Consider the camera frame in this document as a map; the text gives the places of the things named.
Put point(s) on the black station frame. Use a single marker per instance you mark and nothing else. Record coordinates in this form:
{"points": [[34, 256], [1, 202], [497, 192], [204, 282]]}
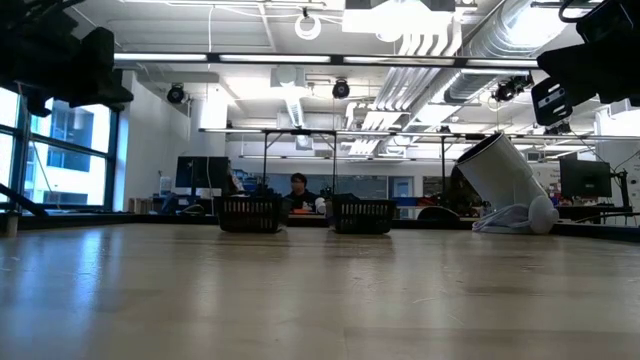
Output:
{"points": [[300, 132]]}

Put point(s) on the black slotted plastic basket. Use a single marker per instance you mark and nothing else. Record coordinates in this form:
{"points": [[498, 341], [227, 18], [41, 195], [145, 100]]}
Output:
{"points": [[362, 216], [250, 215]]}

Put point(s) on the person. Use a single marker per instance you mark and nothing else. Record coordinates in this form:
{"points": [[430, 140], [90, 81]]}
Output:
{"points": [[235, 186], [300, 197]]}

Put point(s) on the black ceiling camera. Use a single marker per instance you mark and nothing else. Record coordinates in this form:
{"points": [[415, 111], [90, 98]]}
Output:
{"points": [[341, 89], [176, 94], [510, 89]]}

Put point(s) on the large window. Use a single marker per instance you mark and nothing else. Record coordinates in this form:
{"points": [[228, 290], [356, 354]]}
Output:
{"points": [[70, 150]]}

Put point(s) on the black computer monitor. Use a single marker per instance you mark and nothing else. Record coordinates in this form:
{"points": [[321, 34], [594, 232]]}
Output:
{"points": [[200, 172], [585, 177]]}

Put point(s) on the crumpled white cloth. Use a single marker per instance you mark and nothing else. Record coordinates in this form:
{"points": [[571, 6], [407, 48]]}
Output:
{"points": [[500, 222]]}

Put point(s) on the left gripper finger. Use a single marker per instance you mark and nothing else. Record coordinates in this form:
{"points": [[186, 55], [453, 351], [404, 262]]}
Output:
{"points": [[99, 50], [105, 92]]}

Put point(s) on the black beam with light strips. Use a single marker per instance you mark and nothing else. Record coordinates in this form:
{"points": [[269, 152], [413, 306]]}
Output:
{"points": [[300, 59]]}

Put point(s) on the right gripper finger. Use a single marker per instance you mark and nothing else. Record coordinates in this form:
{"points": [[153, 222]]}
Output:
{"points": [[551, 102], [575, 67]]}

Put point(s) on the black chair back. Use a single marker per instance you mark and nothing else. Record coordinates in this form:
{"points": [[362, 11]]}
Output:
{"points": [[437, 214]]}

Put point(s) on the silver ventilation duct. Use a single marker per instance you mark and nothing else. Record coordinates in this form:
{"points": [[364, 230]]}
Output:
{"points": [[500, 40]]}

